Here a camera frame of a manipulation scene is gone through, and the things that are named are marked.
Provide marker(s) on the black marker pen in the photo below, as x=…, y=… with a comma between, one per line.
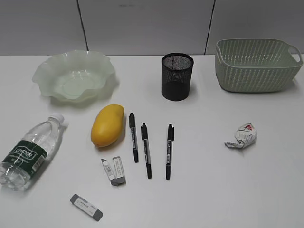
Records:
x=144, y=135
x=133, y=136
x=170, y=139

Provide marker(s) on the yellow mango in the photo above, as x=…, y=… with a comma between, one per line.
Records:
x=107, y=126

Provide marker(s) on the grey eraser with text sleeve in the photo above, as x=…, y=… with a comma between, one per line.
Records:
x=120, y=176

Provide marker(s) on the grey eraser with barcode sleeve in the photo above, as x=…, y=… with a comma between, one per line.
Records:
x=109, y=172

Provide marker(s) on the waste paper ball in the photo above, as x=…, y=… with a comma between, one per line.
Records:
x=245, y=136

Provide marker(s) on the grey eraser with green stripe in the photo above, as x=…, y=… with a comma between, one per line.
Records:
x=85, y=206

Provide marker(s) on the clear water bottle green label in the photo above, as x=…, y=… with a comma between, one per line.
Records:
x=37, y=146

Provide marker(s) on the black mesh pen holder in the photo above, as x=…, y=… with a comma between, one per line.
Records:
x=176, y=76

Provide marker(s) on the pale green wavy glass plate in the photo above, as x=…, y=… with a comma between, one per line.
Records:
x=74, y=76

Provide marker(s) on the pale green woven plastic basket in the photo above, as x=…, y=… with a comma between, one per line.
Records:
x=256, y=65

